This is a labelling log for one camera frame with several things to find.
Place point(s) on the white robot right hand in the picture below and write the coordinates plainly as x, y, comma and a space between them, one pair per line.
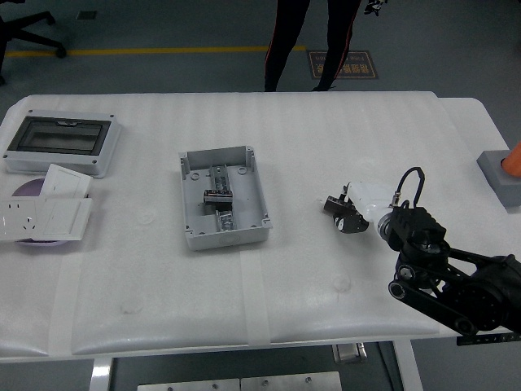
372, 197

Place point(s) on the person's left hand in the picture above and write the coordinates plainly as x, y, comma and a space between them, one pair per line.
373, 6

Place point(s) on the dark cylindrical battery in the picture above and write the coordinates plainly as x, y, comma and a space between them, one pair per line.
331, 205

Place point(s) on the open grey plastic box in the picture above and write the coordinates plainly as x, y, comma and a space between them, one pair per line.
244, 195

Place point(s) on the person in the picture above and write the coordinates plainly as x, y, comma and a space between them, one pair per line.
338, 40

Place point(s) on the brown floor sign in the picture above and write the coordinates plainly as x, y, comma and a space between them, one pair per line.
362, 67

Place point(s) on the grey block base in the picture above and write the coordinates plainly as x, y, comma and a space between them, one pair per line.
494, 167

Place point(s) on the white tape strip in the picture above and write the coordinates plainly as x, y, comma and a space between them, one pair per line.
255, 301
63, 305

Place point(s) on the white table leg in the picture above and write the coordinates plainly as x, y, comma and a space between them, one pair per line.
407, 366
101, 374

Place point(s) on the black table control panel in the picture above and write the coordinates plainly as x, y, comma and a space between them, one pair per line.
500, 339

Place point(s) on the white foam mat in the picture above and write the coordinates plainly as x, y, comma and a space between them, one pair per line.
142, 285

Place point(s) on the yellow floor tape line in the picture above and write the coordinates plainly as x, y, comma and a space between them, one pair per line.
122, 51

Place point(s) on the grey floor vent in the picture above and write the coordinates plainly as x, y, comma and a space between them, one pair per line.
86, 15

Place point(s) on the black office chair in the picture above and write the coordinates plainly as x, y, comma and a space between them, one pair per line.
36, 38

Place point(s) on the purple round plate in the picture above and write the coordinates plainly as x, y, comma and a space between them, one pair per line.
28, 188

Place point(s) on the metal mounting rail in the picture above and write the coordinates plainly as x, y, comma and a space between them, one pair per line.
223, 220

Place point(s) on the silver metal bracket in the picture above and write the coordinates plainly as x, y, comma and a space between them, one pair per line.
350, 352

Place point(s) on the grey metal base plate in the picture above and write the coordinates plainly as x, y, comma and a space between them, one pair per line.
291, 382
187, 385

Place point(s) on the small white switch panel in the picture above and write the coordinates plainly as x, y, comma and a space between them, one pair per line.
65, 181

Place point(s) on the large white switch panel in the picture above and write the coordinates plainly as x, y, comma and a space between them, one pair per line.
61, 218

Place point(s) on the grey enclosure with dark window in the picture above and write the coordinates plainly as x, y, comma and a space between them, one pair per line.
61, 161

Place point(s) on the white wall socket panel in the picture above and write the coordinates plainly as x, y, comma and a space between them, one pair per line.
16, 220

